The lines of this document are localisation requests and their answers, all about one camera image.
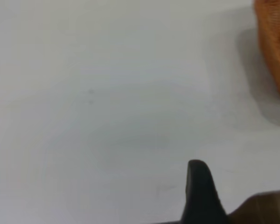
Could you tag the orange woven wicker basket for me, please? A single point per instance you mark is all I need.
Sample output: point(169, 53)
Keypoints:
point(275, 42)

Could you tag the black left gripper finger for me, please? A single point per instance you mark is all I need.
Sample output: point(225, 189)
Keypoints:
point(200, 198)

